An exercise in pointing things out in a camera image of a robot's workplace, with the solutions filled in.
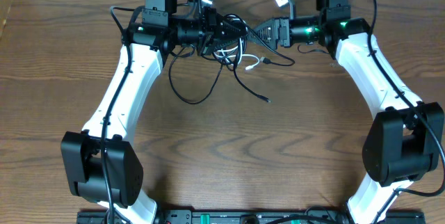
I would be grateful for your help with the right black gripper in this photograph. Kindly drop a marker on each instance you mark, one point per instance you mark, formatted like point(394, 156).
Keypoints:
point(279, 32)

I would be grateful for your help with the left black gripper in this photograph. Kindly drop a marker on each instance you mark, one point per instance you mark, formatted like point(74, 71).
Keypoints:
point(211, 27)

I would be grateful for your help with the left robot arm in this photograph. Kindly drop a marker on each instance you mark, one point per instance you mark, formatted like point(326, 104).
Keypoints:
point(100, 162)

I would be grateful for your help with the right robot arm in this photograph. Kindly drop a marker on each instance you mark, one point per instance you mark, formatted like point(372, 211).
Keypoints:
point(405, 139)

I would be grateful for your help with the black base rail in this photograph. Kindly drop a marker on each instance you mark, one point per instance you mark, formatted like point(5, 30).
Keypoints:
point(311, 215)

